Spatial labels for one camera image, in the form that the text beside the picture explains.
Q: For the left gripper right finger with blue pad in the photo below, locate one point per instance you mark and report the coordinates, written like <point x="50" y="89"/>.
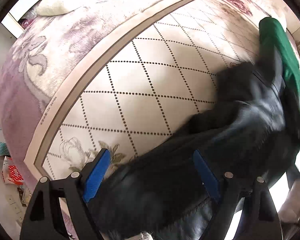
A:
<point x="250" y="195"/>

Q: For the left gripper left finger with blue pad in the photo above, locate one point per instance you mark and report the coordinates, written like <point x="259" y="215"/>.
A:
<point x="43" y="218"/>

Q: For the black leather jacket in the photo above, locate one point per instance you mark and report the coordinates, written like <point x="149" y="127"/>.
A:
<point x="253" y="130"/>

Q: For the white diamond pattern mat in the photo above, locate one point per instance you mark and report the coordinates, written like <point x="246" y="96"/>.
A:
<point x="140" y="97"/>

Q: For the green folded sweater white stripes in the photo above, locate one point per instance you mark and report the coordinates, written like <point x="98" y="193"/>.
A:
<point x="272" y="34"/>

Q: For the purple floral bed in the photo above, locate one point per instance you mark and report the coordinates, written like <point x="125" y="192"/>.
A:
<point x="53" y="48"/>

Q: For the white folded cloth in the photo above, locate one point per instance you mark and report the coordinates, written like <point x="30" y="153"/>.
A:
<point x="56" y="7"/>

